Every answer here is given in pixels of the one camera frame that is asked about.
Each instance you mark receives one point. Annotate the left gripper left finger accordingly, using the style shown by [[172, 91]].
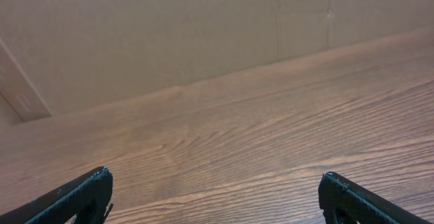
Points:
[[85, 199]]

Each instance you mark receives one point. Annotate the cardboard back panel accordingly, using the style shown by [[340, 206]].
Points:
[[64, 55]]

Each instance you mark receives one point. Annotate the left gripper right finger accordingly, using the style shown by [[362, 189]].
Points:
[[343, 201]]

